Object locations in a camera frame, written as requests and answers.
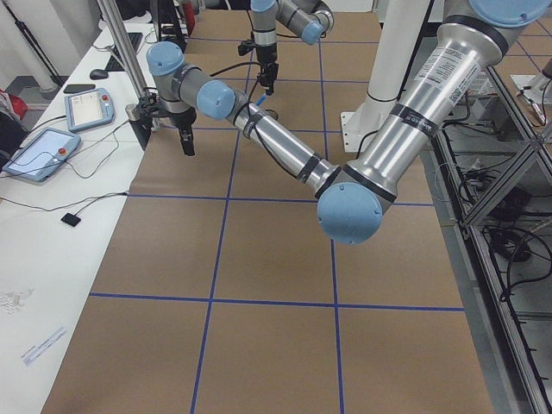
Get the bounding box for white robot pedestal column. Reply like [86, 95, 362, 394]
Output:
[341, 0, 434, 153]

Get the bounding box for far teach pendant tablet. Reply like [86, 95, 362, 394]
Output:
[64, 88, 115, 133]

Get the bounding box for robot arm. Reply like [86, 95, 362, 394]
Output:
[147, 1, 549, 244]
[250, 0, 335, 96]

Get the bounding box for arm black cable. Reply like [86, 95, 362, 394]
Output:
[191, 61, 320, 173]

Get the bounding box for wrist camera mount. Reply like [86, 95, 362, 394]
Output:
[237, 39, 256, 56]
[136, 92, 162, 119]

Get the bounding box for black keyboard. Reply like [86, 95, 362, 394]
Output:
[103, 31, 144, 72]

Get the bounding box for aluminium frame rack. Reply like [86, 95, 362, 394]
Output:
[413, 42, 552, 414]

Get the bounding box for aluminium frame post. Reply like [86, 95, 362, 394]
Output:
[97, 0, 152, 98]

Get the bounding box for small black square pad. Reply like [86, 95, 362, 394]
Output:
[60, 212, 81, 228]

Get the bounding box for teach pendant tablet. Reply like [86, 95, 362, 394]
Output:
[2, 128, 81, 183]
[64, 88, 115, 133]

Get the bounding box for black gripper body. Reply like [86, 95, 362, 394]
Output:
[255, 43, 278, 66]
[163, 103, 197, 129]

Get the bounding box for black smartphone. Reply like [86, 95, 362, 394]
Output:
[63, 84, 96, 95]

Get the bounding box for blue marker pen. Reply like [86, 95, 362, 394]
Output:
[256, 93, 267, 106]

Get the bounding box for near teach pendant tablet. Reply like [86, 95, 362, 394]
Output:
[2, 128, 81, 183]

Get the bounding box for black mesh pen cup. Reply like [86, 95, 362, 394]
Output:
[266, 109, 279, 120]

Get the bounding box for brown paper table cover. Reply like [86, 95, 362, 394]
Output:
[38, 8, 501, 414]

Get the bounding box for black computer mouse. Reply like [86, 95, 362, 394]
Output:
[89, 68, 109, 80]

